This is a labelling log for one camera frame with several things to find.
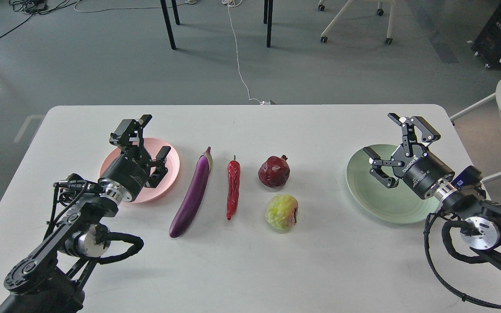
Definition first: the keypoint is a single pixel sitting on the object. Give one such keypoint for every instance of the black table leg rear left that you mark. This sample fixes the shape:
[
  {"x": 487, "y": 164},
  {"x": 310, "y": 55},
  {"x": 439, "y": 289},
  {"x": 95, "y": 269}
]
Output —
[{"x": 175, "y": 11}]

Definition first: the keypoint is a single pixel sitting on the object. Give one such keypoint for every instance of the red pomegranate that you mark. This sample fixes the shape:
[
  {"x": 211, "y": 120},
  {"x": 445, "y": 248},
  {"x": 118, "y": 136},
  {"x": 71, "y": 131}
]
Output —
[{"x": 275, "y": 172}]

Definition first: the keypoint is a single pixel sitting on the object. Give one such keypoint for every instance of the red chili pepper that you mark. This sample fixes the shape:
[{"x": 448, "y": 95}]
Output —
[{"x": 234, "y": 170}]

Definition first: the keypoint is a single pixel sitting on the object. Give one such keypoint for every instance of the purple eggplant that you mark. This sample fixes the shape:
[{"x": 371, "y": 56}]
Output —
[{"x": 194, "y": 195}]

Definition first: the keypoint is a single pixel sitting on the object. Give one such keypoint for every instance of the pink plate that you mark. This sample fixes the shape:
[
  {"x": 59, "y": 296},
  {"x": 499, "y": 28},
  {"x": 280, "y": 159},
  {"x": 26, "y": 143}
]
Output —
[{"x": 153, "y": 145}]

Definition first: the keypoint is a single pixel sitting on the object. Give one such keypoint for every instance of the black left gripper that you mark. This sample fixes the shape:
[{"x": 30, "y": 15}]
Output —
[{"x": 130, "y": 171}]

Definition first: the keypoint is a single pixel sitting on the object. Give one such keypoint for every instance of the green plate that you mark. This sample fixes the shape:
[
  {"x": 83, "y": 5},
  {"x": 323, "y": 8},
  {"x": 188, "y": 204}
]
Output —
[{"x": 397, "y": 205}]

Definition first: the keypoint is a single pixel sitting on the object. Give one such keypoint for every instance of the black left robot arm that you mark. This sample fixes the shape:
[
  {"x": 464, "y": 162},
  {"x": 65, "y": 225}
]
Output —
[{"x": 52, "y": 277}]

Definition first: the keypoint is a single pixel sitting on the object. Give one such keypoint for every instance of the black table leg rear right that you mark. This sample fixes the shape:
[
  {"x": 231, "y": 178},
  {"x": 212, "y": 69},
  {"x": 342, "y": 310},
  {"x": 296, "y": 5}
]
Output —
[{"x": 265, "y": 11}]

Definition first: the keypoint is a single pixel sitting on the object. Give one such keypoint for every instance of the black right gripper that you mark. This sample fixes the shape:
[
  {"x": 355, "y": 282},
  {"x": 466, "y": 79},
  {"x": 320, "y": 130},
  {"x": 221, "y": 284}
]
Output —
[{"x": 413, "y": 163}]

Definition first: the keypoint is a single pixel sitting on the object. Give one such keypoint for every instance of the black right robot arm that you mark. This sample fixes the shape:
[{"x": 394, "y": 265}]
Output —
[{"x": 471, "y": 232}]

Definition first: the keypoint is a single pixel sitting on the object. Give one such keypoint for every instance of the black table leg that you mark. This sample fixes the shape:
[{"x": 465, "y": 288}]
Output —
[
  {"x": 265, "y": 11},
  {"x": 175, "y": 11},
  {"x": 168, "y": 25},
  {"x": 269, "y": 24}
]

